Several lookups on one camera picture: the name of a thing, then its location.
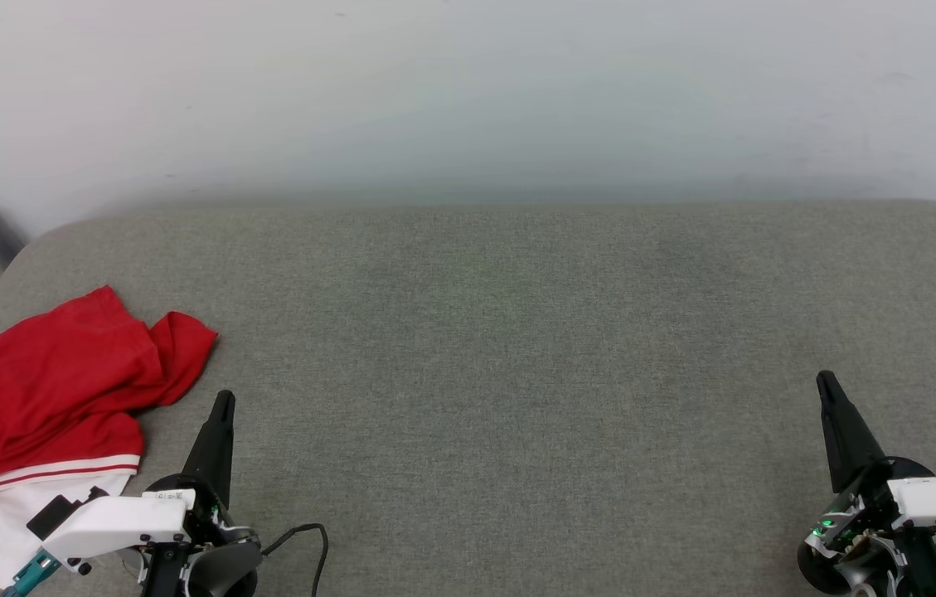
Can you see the grey fabric sofa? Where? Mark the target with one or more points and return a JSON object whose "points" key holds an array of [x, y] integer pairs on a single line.
{"points": [[517, 373]]}

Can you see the teal left camera connector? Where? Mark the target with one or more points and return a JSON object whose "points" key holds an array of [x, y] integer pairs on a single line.
{"points": [[32, 574]]}

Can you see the white left camera bracket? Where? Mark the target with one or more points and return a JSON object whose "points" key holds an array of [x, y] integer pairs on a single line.
{"points": [[115, 522]]}

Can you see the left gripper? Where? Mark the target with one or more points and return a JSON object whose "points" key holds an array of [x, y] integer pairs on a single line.
{"points": [[219, 568]]}

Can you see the red and white jersey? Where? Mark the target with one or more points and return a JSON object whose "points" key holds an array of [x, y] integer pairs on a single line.
{"points": [[45, 390]]}

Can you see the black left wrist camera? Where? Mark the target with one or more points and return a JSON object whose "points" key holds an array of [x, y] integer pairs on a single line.
{"points": [[53, 518]]}

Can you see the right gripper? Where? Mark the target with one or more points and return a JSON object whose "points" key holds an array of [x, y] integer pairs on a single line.
{"points": [[857, 531]]}

